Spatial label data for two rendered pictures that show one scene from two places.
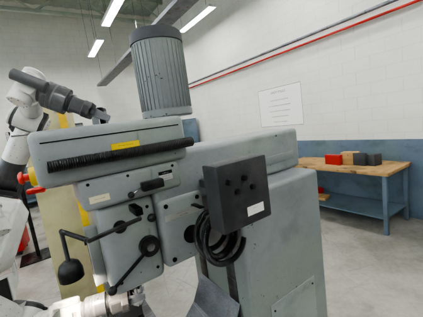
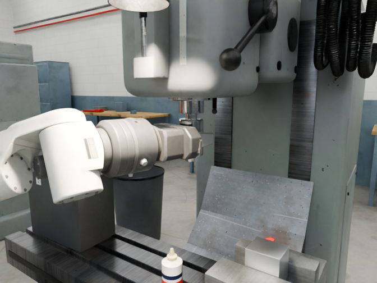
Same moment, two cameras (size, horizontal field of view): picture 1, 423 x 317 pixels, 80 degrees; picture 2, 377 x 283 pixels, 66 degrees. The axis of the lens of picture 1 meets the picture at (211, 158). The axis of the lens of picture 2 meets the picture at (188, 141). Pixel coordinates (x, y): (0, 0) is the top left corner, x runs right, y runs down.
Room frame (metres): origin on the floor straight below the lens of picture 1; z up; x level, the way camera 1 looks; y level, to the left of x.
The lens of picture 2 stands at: (0.40, 0.59, 1.32)
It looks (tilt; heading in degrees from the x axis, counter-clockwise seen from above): 10 degrees down; 336
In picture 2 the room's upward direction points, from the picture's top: straight up
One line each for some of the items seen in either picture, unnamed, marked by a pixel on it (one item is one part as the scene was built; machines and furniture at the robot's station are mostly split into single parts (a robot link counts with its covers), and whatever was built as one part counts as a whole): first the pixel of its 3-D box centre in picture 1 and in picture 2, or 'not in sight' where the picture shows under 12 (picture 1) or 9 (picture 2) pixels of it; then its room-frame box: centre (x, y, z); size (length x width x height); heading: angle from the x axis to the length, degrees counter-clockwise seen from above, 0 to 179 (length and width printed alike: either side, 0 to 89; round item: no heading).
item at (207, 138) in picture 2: (136, 299); (202, 140); (0.88, 0.35, 1.23); 0.06 x 0.02 x 0.03; 109
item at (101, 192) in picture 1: (126, 180); not in sight; (0.93, 0.32, 1.68); 0.34 x 0.24 x 0.10; 123
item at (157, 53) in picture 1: (162, 76); not in sight; (1.04, 0.15, 2.05); 0.20 x 0.20 x 0.32
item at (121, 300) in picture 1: (112, 302); (151, 144); (0.88, 0.45, 1.23); 0.13 x 0.12 x 0.10; 19
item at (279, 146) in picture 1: (225, 160); not in sight; (1.17, -0.06, 1.66); 0.80 x 0.23 x 0.20; 123
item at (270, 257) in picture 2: not in sight; (266, 263); (0.77, 0.28, 1.03); 0.06 x 0.05 x 0.06; 31
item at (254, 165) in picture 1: (239, 191); not in sight; (0.78, -0.07, 1.62); 0.20 x 0.09 x 0.21; 123
